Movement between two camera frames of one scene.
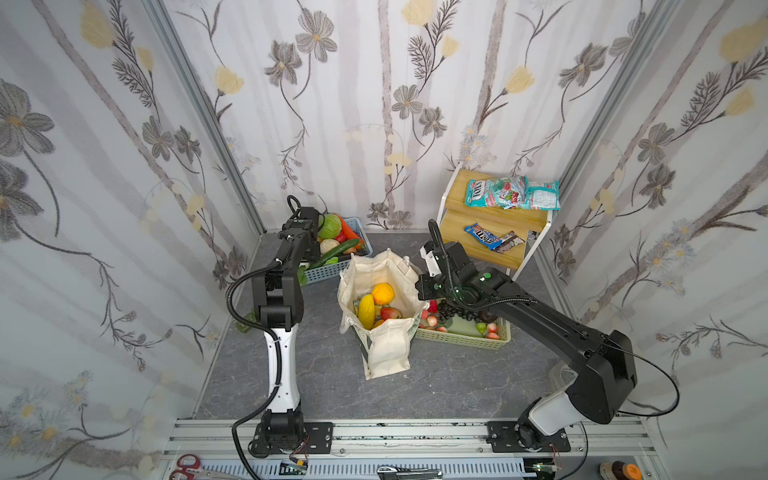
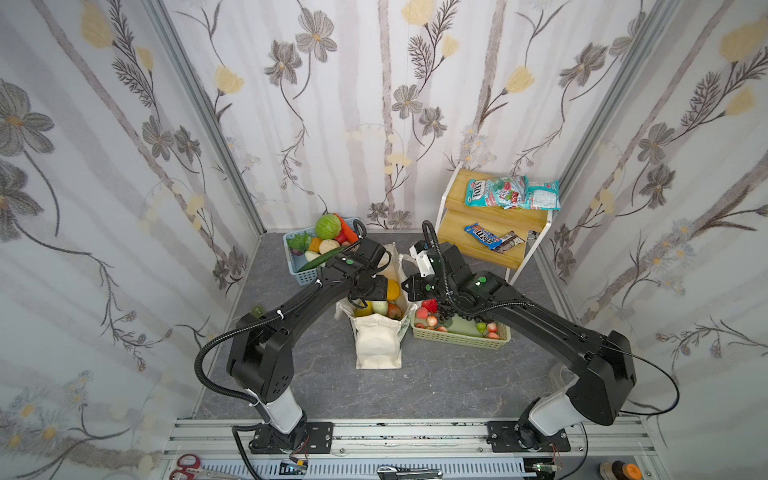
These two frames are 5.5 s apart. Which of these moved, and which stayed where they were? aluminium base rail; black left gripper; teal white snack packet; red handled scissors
Moved: black left gripper
Stayed: teal white snack packet; red handled scissors; aluminium base rail
